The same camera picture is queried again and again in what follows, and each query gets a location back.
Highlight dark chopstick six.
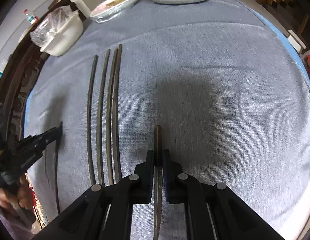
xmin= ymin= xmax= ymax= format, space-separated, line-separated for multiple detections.
xmin=54 ymin=121 xmax=63 ymax=214

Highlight dark chopstick five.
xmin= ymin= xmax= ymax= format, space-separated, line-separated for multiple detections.
xmin=153 ymin=125 xmax=163 ymax=240

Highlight dark chopstick one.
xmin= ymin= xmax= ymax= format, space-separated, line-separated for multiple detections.
xmin=86 ymin=55 xmax=98 ymax=185

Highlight dark chopstick three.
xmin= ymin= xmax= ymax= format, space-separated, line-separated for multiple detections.
xmin=106 ymin=48 xmax=118 ymax=185

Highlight dark chopstick two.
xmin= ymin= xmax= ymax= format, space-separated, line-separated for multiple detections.
xmin=96 ymin=49 xmax=110 ymax=186

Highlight dark chopstick four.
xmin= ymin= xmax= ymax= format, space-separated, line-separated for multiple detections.
xmin=112 ymin=44 xmax=122 ymax=183

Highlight person's left hand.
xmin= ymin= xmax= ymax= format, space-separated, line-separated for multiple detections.
xmin=0 ymin=174 xmax=33 ymax=217

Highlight white bowl with plastic bag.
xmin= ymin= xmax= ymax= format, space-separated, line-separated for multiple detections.
xmin=30 ymin=5 xmax=84 ymax=56

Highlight grey tablecloth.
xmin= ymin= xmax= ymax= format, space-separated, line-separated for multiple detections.
xmin=24 ymin=0 xmax=310 ymax=239

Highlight plastic water bottle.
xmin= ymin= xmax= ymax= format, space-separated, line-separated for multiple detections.
xmin=23 ymin=9 xmax=39 ymax=25

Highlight food bowl with cling film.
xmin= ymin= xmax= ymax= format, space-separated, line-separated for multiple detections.
xmin=89 ymin=0 xmax=138 ymax=23

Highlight small white step stool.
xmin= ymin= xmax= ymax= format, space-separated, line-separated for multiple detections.
xmin=287 ymin=29 xmax=307 ymax=54

